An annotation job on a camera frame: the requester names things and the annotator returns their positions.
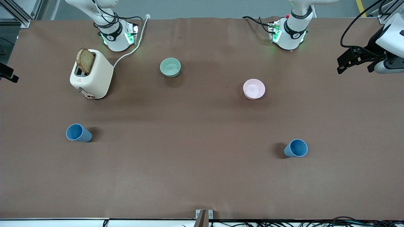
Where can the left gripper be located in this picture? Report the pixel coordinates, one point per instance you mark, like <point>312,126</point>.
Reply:
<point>374,45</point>

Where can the blue plastic cup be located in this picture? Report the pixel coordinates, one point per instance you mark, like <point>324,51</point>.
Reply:
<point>77,132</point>
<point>297,148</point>

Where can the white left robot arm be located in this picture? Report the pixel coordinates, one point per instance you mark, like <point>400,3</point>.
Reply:
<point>292,36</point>

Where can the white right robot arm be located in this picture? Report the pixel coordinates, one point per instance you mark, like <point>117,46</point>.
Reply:
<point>116,41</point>

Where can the yellow floor tape strip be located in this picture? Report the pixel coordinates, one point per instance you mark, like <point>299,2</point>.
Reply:
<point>361,8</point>

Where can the brown bread slice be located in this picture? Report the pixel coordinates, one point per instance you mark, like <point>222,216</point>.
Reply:
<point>86,61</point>

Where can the cream two-slot toaster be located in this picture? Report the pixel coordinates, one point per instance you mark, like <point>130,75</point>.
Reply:
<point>98,77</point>

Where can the pink bowl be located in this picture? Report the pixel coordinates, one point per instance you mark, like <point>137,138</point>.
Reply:
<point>254,89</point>

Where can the green bowl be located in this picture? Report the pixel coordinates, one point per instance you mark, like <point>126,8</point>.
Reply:
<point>170,67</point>

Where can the brown table cover sheet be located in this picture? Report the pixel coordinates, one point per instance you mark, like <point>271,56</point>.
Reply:
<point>202,173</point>

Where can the aluminium frame corner piece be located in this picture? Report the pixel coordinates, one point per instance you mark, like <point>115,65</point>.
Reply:
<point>385,19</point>

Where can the slanted aluminium frame profile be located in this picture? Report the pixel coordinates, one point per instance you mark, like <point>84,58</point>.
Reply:
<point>15,14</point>

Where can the upright aluminium frame profile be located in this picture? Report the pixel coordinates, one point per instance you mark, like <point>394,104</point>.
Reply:
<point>37,8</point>

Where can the metal corner bracket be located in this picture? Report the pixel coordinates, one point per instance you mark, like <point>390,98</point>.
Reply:
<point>210,214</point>

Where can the brown wooden post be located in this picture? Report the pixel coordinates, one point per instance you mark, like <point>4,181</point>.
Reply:
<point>202,220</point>

